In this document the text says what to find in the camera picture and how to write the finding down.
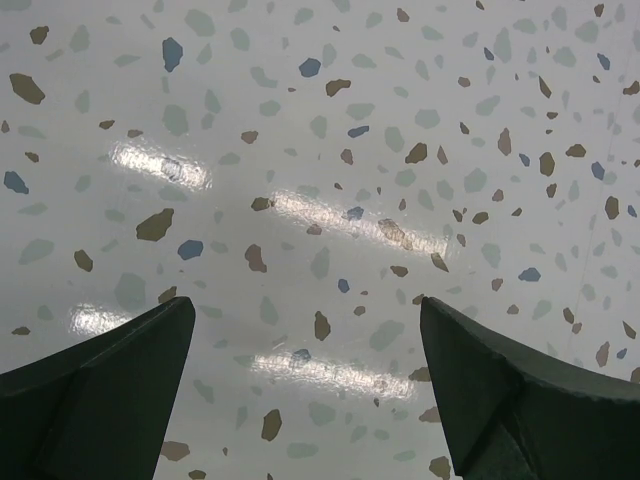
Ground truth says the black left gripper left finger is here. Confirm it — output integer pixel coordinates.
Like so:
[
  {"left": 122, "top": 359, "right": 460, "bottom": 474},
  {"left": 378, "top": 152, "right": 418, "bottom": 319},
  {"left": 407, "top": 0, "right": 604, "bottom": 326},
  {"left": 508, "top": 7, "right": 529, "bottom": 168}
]
[{"left": 1, "top": 296, "right": 195, "bottom": 479}]

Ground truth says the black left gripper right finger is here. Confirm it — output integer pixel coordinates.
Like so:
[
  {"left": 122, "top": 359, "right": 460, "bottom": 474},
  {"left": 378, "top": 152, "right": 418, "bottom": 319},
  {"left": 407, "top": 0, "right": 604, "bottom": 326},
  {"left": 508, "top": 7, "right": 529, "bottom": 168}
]
[{"left": 420, "top": 297, "right": 639, "bottom": 479}]

